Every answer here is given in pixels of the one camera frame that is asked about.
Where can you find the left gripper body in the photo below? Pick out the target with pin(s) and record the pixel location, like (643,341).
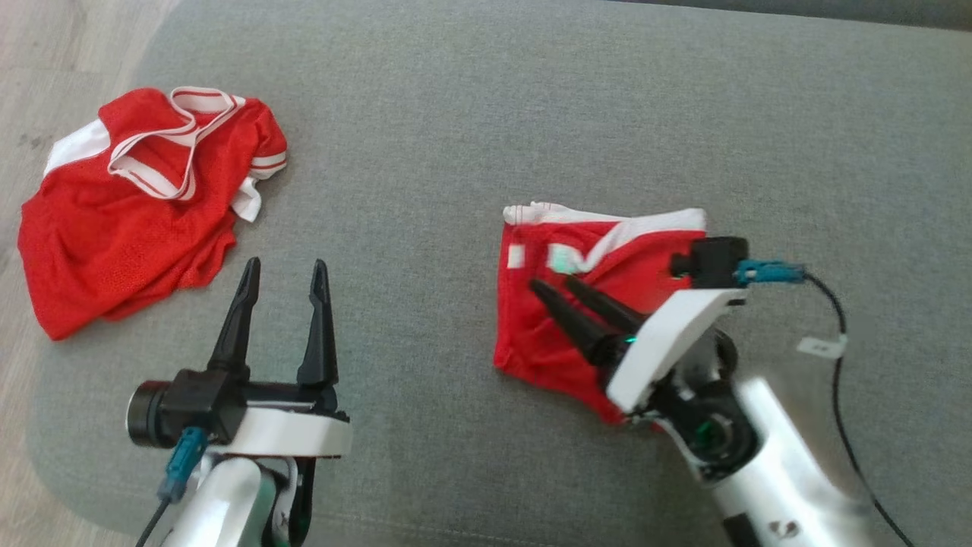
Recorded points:
(296,433)

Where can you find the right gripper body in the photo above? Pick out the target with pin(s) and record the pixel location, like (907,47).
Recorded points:
(668,342)

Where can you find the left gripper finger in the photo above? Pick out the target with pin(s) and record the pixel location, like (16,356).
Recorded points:
(234,327)
(319,334)

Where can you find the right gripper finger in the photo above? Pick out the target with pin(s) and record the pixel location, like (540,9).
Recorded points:
(607,305)
(573,323)

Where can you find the red shorts white stripe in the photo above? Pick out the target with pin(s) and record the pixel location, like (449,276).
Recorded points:
(524,342)

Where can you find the red mesh jersey white trim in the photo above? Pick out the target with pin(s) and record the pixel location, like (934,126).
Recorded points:
(129,228)

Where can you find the right arm white grey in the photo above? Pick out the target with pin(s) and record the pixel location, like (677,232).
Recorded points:
(774,456)

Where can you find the left arm white grey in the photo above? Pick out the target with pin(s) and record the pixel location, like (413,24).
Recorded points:
(228,501)

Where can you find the grey fabric sofa seat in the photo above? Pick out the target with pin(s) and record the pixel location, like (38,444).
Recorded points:
(456,114)

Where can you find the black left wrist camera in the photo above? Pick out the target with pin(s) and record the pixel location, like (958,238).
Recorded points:
(197,403)

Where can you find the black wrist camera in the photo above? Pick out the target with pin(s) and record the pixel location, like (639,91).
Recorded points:
(197,403)
(714,262)

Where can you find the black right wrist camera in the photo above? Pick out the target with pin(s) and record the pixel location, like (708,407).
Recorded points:
(714,262)

